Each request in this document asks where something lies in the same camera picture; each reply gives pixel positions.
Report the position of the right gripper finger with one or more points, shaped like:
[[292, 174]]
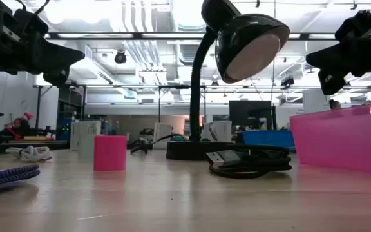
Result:
[[333, 59], [330, 82]]

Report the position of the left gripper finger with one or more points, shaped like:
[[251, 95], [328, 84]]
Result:
[[57, 78], [60, 58]]

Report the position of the small teal block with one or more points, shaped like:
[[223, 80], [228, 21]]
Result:
[[85, 146]]

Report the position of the pink plastic bin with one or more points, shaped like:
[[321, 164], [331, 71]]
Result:
[[343, 138]]

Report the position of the person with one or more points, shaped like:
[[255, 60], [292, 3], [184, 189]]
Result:
[[334, 104]]

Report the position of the white background cabinet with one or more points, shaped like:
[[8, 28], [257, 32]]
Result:
[[316, 101]]

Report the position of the large white cardboard box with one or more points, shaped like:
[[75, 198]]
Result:
[[85, 129]]

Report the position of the red background object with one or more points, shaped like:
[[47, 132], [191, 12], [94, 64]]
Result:
[[19, 124]]

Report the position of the black ceiling spotlight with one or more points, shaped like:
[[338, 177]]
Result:
[[120, 57]]

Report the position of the small blue plastic basket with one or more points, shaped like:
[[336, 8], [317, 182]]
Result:
[[269, 138]]

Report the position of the black computer monitor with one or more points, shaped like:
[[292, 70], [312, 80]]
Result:
[[246, 112]]

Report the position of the black gooseneck desk lamp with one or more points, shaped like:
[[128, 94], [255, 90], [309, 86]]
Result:
[[246, 35]]

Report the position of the white printed box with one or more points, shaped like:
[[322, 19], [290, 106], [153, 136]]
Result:
[[162, 135]]

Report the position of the white box with picture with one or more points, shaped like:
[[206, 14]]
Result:
[[219, 130]]

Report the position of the black overhead frame bar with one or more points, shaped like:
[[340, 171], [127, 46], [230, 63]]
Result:
[[137, 35]]

